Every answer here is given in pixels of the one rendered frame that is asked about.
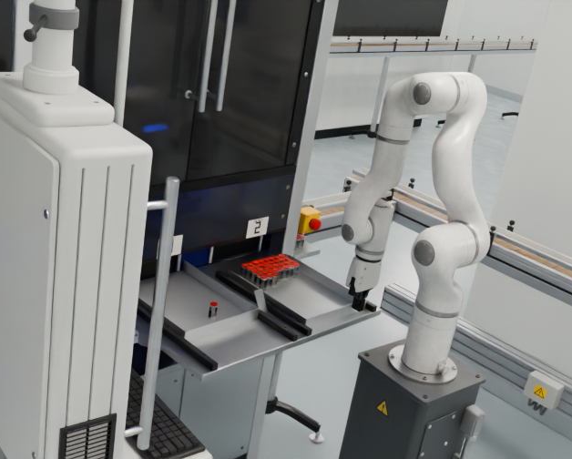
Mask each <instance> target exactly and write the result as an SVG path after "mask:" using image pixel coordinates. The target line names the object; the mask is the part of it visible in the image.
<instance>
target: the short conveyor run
mask: <svg viewBox="0 0 572 459"><path fill-rule="evenodd" d="M346 184H347V186H345V190H344V193H339V194H334V195H330V196H325V197H320V198H316V199H307V200H304V201H303V202H302V205H305V204H307V205H309V206H310V207H312V208H314V209H317V210H318V211H320V212H321V214H320V221H321V223H322V225H321V227H320V229H318V230H316V231H313V232H309V233H304V240H305V241H307V242H309V243H313V242H316V241H320V240H327V239H330V238H334V237H337V236H341V235H342V217H343V213H344V209H345V205H346V202H347V199H348V198H349V196H350V194H351V192H352V190H351V186H350V185H351V184H352V181H351V180H347V181H346ZM389 196H392V192H391V191H387V192H386V193H385V194H383V195H382V196H381V197H380V198H379V200H383V201H386V202H389V203H390V204H392V205H393V207H394V211H393V215H394V212H395V208H396V201H393V200H391V201H390V200H388V199H385V198H384V197H389ZM392 223H393V218H392Z"/></svg>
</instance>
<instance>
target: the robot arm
mask: <svg viewBox="0 0 572 459"><path fill-rule="evenodd" d="M486 102H487V93H486V88H485V84H484V82H483V81H482V79H481V78H480V77H478V76H476V75H474V74H471V73H467V72H433V73H423V74H417V75H414V76H413V77H410V78H406V79H404V80H402V81H399V82H397V83H395V84H394V85H393V86H391V87H390V89H389V90H388V91H387V93H386V95H385V98H384V101H383V107H382V112H381V116H380V122H379V127H378V131H377V136H376V140H375V146H374V151H373V160H372V165H371V168H370V171H369V172H368V174H367V175H366V176H365V177H364V178H363V179H362V180H361V181H360V182H359V183H358V184H357V185H356V186H355V188H354V189H353V190H352V192H351V194H350V196H349V198H348V199H347V202H346V205H345V209H344V213H343V217H342V238H343V240H344V241H345V242H346V243H348V244H351V245H356V246H355V253H356V254H355V256H354V257H353V260H352V263H351V266H350V269H349V272H348V275H347V279H346V283H345V286H346V287H350V289H349V291H348V294H350V295H352V296H353V302H352V308H353V309H355V310H357V311H363V307H364V304H365V299H366V298H367V296H368V293H369V291H370V290H371V289H373V288H374V287H375V286H376V285H377V284H378V281H379V278H380V272H381V266H382V258H383V256H384V252H385V248H386V243H387V240H388V235H389V231H390V227H391V223H392V218H393V211H394V207H393V205H392V204H390V203H389V202H386V201H383V200H379V198H380V197H381V196H382V195H383V194H385V193H386V192H387V191H389V190H390V189H393V188H394V187H396V186H397V185H398V184H399V182H400V180H401V177H402V175H403V167H404V162H405V159H406V155H407V150H408V147H409V142H410V138H411V134H412V129H413V125H414V118H415V117H416V116H420V115H429V114H440V113H446V120H445V123H444V125H443V128H442V130H441V131H440V133H439V135H438V136H437V138H436V139H435V141H434V144H433V149H432V173H433V182H434V189H435V192H436V195H437V196H438V198H439V199H440V200H441V201H442V202H443V204H444V206H445V208H446V211H447V216H448V223H445V224H442V225H437V226H433V227H431V228H428V229H425V230H423V231H422V232H421V233H420V234H419V235H418V236H417V237H416V239H415V241H414V244H413V246H412V250H411V260H412V264H413V265H414V269H415V271H416V274H417V277H418V280H419V288H418V292H417V295H416V299H415V303H414V309H413V314H412V318H411V321H410V325H409V329H408V332H407V336H406V340H405V344H404V345H400V346H397V347H394V348H393V349H391V351H390V352H389V356H388V362H389V364H390V365H391V367H392V368H393V369H394V370H395V371H396V372H397V373H398V374H400V375H401V376H403V377H404V378H406V379H408V380H410V381H413V382H415V383H420V384H425V385H445V384H448V383H451V382H452V381H453V380H454V379H455V377H456V375H457V368H456V366H455V364H454V363H453V361H452V360H451V359H450V358H448V353H449V351H450V347H451V343H452V340H453V337H454V333H455V327H456V324H457V321H458V317H459V314H460V310H461V307H462V303H463V297H464V294H463V291H462V289H461V287H460V286H459V285H458V284H457V283H456V282H455V281H453V274H454V272H455V270H456V269H460V268H463V267H466V266H470V265H473V264H476V263H477V262H479V261H480V260H482V259H483V258H484V257H485V255H486V254H487V252H488V250H489V246H490V234H489V229H488V226H487V223H486V221H485V216H484V214H483V211H482V210H481V208H480V205H479V203H478V201H477V198H476V196H475V191H474V186H473V177H472V148H473V142H474V138H475V132H476V131H477V128H478V126H479V124H480V122H481V120H482V118H483V115H484V113H485V109H486Z"/></svg>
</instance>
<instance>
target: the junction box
mask: <svg viewBox="0 0 572 459"><path fill-rule="evenodd" d="M564 388H565V386H564V385H563V384H561V383H559V382H556V381H555V380H553V379H551V378H549V377H547V376H545V375H544V374H543V373H541V372H538V371H533V372H531V373H530V374H528V378H527V381H526V386H525V389H524V391H523V395H525V396H527V397H528V398H530V399H532V400H534V401H535V402H537V403H540V404H541V405H543V406H545V407H546V408H547V409H549V410H551V411H552V410H553V409H555V408H557V407H558V404H559V401H560V398H561V395H562V392H563V391H564Z"/></svg>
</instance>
